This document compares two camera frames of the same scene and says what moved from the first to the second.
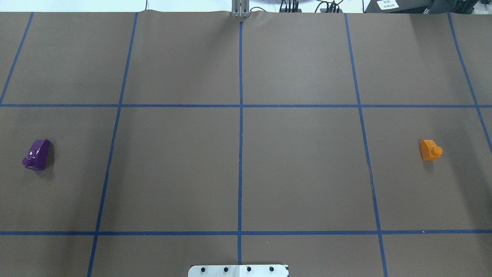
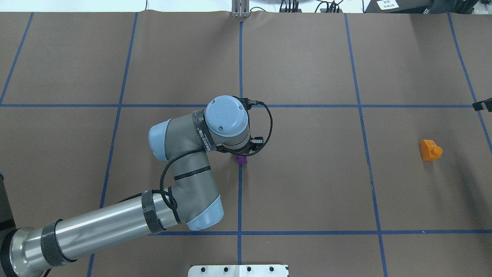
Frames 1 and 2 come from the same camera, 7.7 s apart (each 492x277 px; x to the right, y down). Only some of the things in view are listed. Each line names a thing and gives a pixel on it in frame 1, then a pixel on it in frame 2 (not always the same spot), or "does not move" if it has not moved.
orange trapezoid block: (429, 150) does not move
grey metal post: (240, 8) does not move
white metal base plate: (238, 270) does not move
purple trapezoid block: (37, 156) → (241, 159)
